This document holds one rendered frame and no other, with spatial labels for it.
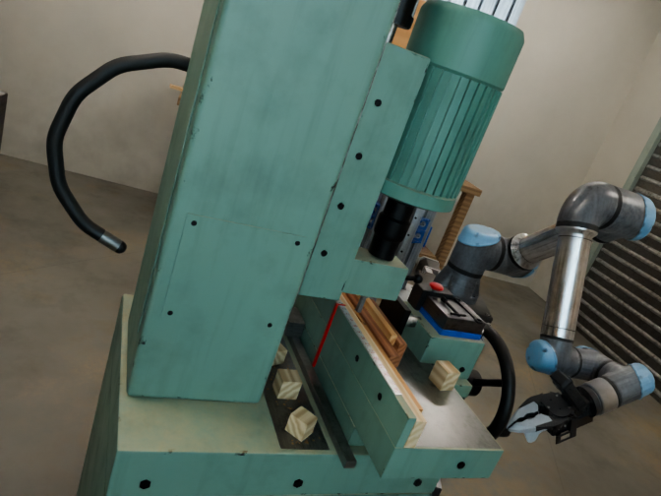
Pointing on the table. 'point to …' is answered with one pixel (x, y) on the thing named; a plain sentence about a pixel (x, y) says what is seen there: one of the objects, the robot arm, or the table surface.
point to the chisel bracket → (375, 277)
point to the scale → (371, 352)
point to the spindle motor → (450, 101)
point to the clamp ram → (398, 314)
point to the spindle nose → (390, 229)
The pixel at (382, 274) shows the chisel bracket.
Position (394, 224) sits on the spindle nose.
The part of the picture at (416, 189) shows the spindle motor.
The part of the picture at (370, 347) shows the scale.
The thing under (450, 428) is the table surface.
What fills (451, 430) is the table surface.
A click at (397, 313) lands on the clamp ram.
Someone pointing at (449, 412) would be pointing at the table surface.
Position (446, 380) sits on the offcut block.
